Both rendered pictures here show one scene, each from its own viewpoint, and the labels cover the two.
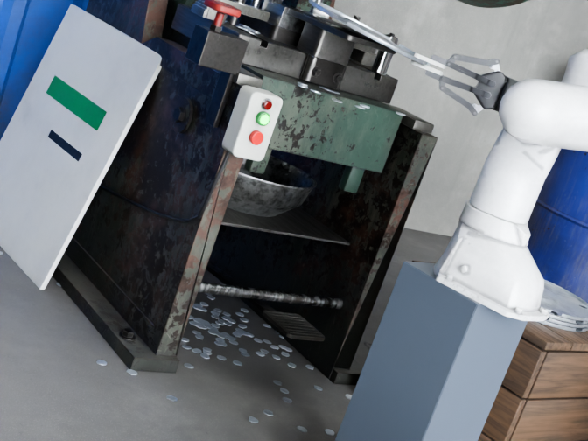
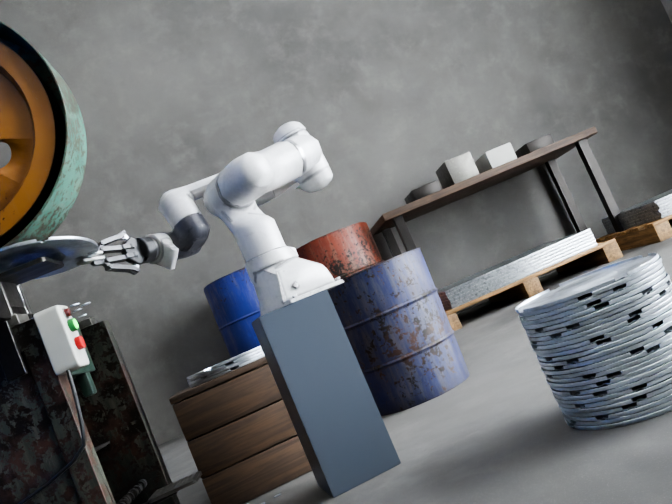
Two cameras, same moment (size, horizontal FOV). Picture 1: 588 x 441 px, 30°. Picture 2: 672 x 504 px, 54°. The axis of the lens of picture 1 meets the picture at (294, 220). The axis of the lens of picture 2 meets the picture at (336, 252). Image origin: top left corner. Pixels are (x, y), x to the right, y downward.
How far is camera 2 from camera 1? 1.46 m
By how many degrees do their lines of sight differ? 61
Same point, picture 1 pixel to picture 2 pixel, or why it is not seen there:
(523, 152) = (248, 213)
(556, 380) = not seen: hidden behind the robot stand
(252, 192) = not seen: hidden behind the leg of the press
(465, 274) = (297, 288)
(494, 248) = (296, 262)
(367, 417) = (327, 425)
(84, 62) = not seen: outside the picture
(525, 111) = (261, 165)
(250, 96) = (56, 310)
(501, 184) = (266, 227)
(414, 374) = (329, 365)
